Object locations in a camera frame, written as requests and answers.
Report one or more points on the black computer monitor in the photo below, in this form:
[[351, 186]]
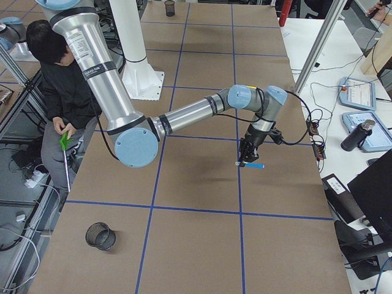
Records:
[[371, 189]]

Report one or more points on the blue marker pen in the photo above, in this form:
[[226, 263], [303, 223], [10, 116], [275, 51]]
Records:
[[252, 165]]

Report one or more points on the near black mesh cup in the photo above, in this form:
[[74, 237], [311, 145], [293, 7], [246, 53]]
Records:
[[100, 236]]

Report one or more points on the upper teach pendant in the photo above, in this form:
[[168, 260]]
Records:
[[356, 93]]

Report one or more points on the far black mesh cup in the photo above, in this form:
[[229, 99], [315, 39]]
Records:
[[169, 8]]

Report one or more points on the white power strip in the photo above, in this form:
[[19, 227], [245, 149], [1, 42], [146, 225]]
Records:
[[37, 177]]

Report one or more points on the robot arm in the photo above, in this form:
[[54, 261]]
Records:
[[135, 136]]

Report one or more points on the teach pendant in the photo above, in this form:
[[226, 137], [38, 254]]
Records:
[[356, 93], [379, 140]]

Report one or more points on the lower teach pendant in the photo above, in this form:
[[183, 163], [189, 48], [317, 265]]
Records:
[[379, 140]]

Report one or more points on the black mesh cup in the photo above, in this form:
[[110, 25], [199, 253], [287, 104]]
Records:
[[169, 8], [100, 236]]

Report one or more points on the grey aluminium frame post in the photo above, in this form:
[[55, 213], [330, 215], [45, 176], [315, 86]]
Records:
[[330, 11]]

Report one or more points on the white pedestal column base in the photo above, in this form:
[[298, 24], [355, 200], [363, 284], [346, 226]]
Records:
[[142, 82]]

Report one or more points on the orange black electronics board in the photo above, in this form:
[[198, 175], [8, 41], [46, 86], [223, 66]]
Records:
[[317, 141]]

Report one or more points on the red fire extinguisher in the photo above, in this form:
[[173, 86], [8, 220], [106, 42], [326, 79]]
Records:
[[286, 7]]

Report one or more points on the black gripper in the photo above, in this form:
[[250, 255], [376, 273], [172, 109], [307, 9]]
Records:
[[253, 138]]

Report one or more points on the black water bottle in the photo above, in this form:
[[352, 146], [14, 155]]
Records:
[[356, 138]]

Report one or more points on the green handled stick tool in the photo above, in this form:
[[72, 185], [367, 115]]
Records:
[[64, 141]]

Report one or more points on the seated person in black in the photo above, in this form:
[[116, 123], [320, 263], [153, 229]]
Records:
[[71, 105]]

